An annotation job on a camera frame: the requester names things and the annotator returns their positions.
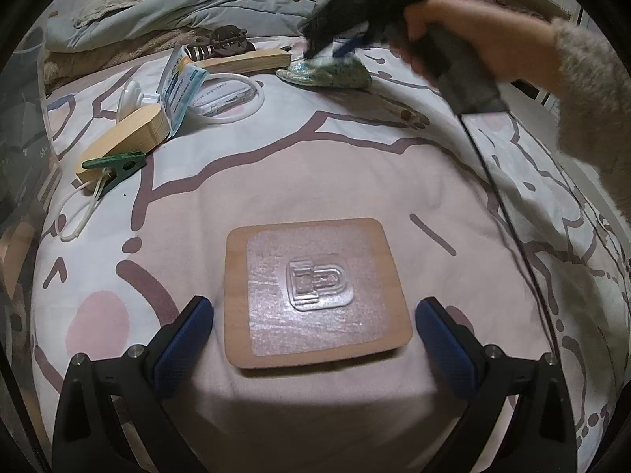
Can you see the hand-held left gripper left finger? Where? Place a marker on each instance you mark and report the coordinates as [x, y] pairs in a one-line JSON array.
[[185, 340]]

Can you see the clear plastic storage container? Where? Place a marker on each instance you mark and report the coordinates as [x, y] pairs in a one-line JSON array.
[[24, 133]]

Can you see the grey duvet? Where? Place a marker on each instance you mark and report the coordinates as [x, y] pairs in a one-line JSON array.
[[172, 12]]

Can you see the rectangular wooden block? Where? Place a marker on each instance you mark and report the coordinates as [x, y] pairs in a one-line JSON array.
[[246, 62]]

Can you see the printed blanket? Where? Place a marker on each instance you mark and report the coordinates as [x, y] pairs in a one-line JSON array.
[[345, 167]]

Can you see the metal hair clip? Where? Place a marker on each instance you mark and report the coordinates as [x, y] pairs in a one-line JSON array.
[[198, 52]]

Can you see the green clip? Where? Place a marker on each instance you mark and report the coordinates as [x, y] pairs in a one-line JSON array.
[[116, 163]]

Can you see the person's right forearm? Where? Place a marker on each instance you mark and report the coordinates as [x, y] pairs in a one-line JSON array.
[[596, 88]]

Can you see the person's right hand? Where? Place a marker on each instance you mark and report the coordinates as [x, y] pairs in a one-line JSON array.
[[463, 29]]

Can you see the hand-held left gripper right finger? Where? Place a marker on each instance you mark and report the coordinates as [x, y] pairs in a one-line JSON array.
[[443, 345]]

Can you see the shiny foil wrapper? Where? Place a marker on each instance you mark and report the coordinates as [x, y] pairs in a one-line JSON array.
[[325, 73]]

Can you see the clear plastic packet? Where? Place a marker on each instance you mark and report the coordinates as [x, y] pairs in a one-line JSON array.
[[222, 96]]

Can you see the adhesive hook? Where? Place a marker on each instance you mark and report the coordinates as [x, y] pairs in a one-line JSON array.
[[318, 315]]

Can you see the brown hair claw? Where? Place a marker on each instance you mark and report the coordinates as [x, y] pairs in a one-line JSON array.
[[229, 39]]

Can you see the beige fuzzy blanket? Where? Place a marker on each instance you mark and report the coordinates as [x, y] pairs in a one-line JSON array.
[[98, 56]]

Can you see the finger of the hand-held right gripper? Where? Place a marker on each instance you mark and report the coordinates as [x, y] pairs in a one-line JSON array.
[[347, 48], [330, 19]]

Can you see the blue and white packet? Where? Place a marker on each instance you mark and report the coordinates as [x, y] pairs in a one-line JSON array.
[[180, 88]]

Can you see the oval wooden block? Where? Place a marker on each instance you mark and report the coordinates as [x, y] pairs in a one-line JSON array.
[[128, 130]]

